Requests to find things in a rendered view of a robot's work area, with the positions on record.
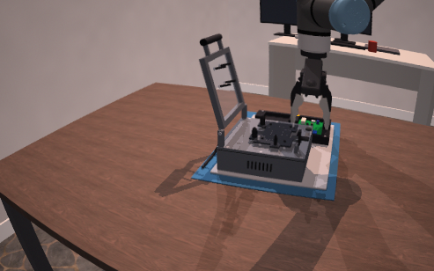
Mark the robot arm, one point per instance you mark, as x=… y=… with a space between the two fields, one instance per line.
x=313 y=16

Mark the green circuit board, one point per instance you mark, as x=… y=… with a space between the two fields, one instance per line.
x=317 y=125

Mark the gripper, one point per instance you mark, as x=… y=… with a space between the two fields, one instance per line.
x=326 y=98

